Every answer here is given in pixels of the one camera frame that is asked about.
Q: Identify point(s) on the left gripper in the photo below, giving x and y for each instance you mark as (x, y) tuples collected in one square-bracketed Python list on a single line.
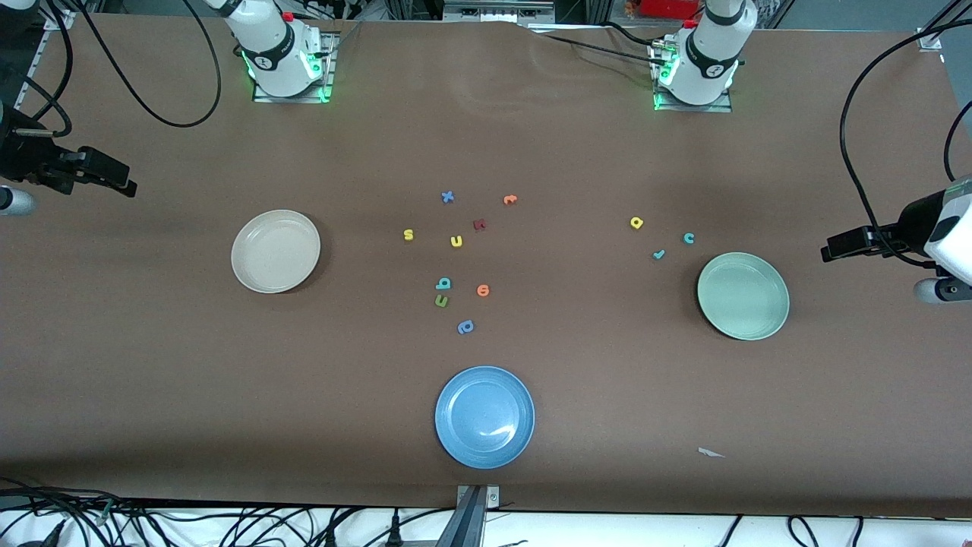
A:
[(909, 222)]

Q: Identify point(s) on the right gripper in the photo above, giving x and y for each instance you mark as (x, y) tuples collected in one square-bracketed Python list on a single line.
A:
[(24, 158)]

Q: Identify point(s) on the pale green round plate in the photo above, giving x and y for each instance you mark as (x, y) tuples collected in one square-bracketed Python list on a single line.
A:
[(743, 296)]

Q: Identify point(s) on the beige round plate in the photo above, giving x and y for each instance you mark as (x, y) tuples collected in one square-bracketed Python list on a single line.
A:
[(276, 251)]

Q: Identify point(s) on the white paper scrap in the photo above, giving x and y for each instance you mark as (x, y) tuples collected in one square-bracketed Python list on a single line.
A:
[(708, 453)]

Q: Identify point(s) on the brown table cover sheet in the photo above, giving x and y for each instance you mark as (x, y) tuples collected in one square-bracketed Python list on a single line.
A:
[(607, 380)]

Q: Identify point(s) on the red box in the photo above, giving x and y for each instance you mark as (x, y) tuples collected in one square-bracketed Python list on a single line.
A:
[(672, 7)]

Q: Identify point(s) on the blue letter a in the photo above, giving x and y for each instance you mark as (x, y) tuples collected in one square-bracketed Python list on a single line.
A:
[(461, 329)]

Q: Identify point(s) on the blue round plate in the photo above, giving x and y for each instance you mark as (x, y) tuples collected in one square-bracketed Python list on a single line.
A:
[(484, 417)]

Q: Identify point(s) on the metal table corner bracket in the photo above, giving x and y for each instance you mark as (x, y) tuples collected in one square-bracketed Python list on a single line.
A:
[(61, 21), (928, 39)]

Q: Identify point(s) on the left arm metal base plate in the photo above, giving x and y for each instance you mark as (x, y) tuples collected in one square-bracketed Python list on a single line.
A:
[(683, 109)]

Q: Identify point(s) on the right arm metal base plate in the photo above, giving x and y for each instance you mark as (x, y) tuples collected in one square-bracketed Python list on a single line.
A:
[(328, 76)]

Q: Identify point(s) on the grey metal frame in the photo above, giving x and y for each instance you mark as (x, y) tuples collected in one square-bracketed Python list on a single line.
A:
[(497, 11)]

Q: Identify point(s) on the aluminium table edge bracket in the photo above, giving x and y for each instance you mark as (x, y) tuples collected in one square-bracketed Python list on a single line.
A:
[(472, 516)]

